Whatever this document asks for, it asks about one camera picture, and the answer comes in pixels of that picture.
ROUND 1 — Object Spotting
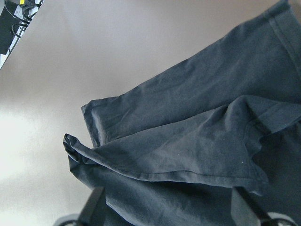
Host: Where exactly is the brown table mat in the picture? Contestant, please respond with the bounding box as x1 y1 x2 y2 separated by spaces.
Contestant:
0 0 279 226

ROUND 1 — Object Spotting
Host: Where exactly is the black printed t-shirt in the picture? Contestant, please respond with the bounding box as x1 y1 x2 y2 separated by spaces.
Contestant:
63 0 301 226

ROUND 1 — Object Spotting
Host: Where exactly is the black power adapter brick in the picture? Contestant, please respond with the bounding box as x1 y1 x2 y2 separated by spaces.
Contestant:
0 0 25 55

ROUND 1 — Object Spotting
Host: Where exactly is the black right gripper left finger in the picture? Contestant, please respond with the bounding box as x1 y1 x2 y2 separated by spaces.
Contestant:
78 187 106 226

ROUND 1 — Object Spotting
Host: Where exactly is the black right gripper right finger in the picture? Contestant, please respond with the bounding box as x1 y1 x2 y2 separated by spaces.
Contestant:
230 187 272 226

